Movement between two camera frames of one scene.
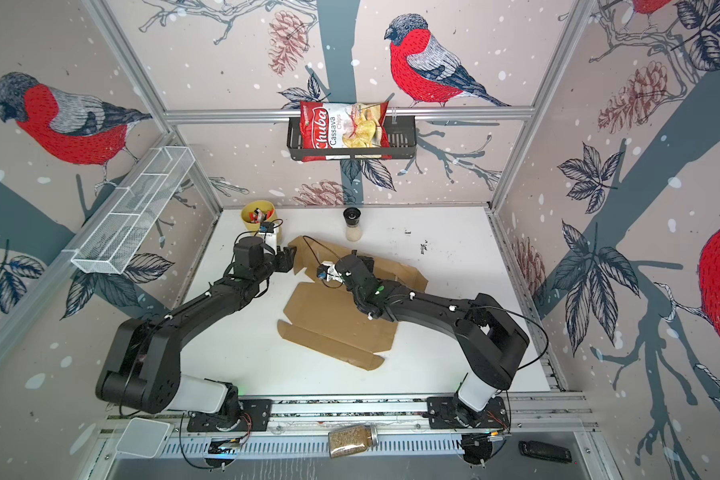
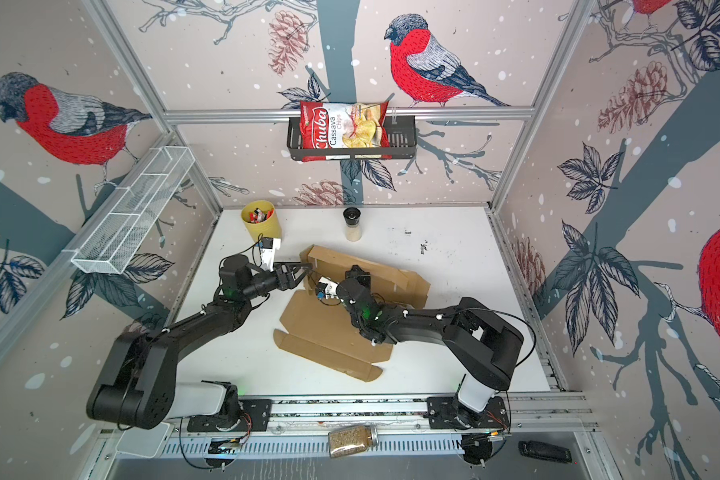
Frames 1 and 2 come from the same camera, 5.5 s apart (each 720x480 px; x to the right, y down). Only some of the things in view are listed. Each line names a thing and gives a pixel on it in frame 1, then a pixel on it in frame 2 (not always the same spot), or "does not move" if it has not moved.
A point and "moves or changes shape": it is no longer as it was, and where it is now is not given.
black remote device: x=543 y=450 does not move
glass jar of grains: x=352 y=440 does not move
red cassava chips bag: x=351 y=130 does not move
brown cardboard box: x=325 y=318 moves or changes shape
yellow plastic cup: x=255 y=212 does not move
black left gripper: x=286 y=258 to x=286 y=281
